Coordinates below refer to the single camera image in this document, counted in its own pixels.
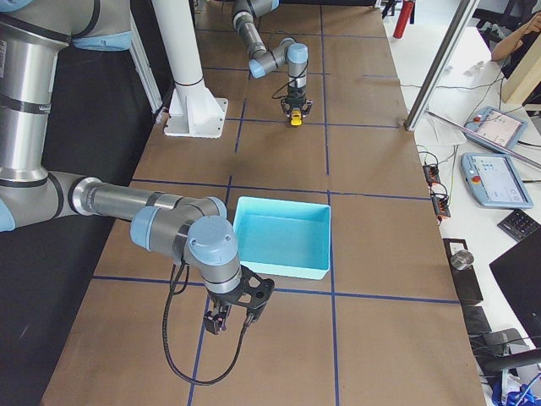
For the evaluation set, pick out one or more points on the far teach pendant tablet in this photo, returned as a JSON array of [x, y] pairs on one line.
[[496, 126]]

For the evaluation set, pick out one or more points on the black power strip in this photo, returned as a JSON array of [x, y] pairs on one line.
[[440, 204], [431, 173]]

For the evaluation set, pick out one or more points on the near teach pendant tablet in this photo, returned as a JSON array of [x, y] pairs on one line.
[[494, 182]]

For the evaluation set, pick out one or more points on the teach pendant tablet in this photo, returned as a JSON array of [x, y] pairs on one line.
[[494, 182], [496, 126]]

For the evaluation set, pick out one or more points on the black laptop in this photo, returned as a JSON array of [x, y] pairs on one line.
[[517, 272]]

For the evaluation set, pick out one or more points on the yellow beetle toy car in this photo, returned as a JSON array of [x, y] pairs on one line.
[[295, 122]]

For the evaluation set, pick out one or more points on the black keyboard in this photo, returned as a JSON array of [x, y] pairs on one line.
[[518, 225]]

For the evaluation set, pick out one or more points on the red fire extinguisher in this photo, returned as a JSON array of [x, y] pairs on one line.
[[404, 18]]

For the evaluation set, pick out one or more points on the person forearm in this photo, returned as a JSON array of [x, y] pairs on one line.
[[514, 41]]

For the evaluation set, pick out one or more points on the aluminium frame post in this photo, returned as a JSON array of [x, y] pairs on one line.
[[463, 14]]

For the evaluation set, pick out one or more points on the white pillar with base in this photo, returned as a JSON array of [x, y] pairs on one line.
[[194, 111]]

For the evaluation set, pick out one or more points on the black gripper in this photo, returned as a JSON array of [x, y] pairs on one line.
[[295, 95], [221, 303]]

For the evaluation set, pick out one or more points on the light blue plastic bin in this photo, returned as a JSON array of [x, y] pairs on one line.
[[283, 237]]

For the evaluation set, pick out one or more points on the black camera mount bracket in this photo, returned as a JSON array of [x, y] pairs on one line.
[[253, 293]]

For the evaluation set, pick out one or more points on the small metal cup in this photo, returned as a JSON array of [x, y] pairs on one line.
[[461, 260]]

